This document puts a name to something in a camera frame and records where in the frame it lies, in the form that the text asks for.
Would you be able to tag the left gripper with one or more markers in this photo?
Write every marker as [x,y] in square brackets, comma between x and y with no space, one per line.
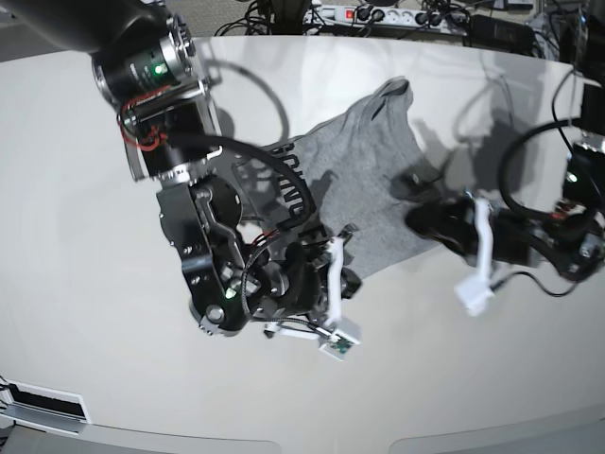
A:
[451,223]

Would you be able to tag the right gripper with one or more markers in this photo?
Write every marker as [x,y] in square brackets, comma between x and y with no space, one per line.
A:
[295,287]

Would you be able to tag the grey t-shirt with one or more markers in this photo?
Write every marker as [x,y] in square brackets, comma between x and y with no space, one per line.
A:
[362,168]

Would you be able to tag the black power adapter brick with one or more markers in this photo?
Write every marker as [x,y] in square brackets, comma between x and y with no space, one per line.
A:
[493,32]

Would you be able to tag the white power strip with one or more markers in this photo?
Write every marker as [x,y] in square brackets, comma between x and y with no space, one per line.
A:
[373,18]

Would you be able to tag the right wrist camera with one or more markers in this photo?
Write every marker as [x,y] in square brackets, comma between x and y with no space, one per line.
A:
[336,340]

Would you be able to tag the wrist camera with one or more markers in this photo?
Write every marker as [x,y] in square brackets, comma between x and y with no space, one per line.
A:
[476,290]
[336,340]

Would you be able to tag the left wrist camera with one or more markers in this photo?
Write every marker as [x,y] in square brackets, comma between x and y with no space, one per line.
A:
[476,290]

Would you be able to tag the white cable slot panel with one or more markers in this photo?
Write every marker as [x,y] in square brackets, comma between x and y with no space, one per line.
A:
[44,409]

